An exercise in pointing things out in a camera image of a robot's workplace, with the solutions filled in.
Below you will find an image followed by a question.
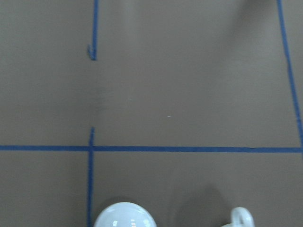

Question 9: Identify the white enamel cup blue rim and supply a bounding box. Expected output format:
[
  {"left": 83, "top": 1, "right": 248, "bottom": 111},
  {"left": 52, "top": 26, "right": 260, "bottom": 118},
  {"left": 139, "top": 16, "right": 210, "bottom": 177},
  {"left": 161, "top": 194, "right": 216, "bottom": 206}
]
[{"left": 222, "top": 207, "right": 255, "bottom": 227}]

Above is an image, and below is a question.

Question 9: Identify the white enamel cup lid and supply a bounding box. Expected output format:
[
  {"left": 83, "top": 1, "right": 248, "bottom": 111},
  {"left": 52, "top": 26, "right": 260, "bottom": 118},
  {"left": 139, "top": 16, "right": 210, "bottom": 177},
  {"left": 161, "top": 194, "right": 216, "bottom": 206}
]
[{"left": 93, "top": 202, "right": 157, "bottom": 227}]

